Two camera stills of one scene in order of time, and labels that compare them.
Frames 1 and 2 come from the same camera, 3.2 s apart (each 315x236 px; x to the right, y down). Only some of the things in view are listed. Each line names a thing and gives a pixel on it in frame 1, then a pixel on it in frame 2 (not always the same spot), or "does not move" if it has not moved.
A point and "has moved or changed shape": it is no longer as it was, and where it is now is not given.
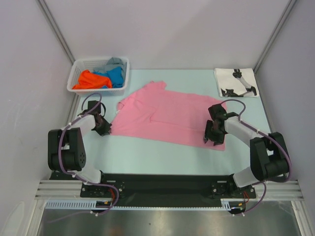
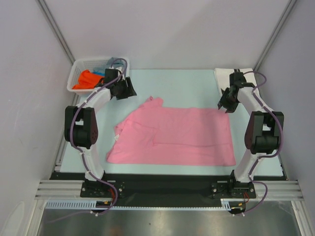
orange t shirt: [88, 80] does not move
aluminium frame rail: [59, 190] does not move
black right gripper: [218, 140] -> [231, 108]
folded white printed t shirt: [238, 82] does not move
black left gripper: [106, 130] -> [129, 91]
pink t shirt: [154, 111] has moved or changed shape
